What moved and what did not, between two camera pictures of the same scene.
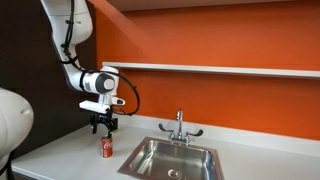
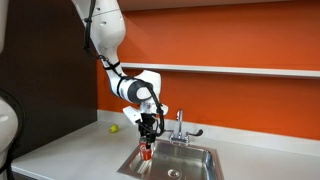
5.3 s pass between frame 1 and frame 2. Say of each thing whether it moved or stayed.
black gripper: moved
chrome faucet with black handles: stayed
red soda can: moved
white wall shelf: stayed
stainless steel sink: stayed
